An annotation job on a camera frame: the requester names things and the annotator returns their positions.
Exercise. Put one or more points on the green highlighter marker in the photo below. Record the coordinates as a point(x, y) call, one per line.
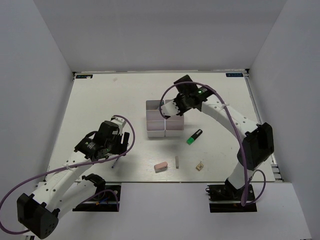
point(192, 138)

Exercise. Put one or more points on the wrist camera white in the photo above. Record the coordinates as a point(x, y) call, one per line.
point(120, 122)
point(169, 109)

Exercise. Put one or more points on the right blue corner label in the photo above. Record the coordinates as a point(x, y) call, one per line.
point(234, 75)

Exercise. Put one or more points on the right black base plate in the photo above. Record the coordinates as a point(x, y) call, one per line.
point(222, 202)

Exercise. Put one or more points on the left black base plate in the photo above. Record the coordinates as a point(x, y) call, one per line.
point(105, 202)

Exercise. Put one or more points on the left white compartment organizer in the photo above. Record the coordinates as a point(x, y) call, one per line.
point(155, 123)

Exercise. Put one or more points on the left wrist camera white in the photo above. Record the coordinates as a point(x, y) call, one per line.
point(120, 122)

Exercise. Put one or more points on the right white compartment organizer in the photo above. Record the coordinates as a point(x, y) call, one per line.
point(174, 126)

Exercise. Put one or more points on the left blue corner label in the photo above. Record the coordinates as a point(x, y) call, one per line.
point(84, 76)

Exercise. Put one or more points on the blue corner label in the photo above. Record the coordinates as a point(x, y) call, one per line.
point(234, 75)
point(84, 76)

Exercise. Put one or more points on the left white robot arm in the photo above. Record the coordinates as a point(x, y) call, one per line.
point(41, 211)

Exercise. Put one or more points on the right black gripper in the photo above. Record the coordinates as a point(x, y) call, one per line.
point(176, 100)

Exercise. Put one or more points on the white compartment organizer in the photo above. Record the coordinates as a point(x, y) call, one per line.
point(174, 126)
point(155, 123)

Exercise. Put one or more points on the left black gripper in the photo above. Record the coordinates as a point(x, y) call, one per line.
point(121, 148)

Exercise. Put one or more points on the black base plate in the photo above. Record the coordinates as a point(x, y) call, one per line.
point(105, 202)
point(222, 202)

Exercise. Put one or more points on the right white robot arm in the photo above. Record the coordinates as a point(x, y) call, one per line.
point(256, 141)

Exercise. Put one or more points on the grey stick eraser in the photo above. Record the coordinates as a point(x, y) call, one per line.
point(176, 162)

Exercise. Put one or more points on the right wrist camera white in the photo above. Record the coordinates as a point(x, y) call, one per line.
point(169, 109)

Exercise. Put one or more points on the pink eraser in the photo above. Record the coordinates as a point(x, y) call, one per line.
point(160, 167)

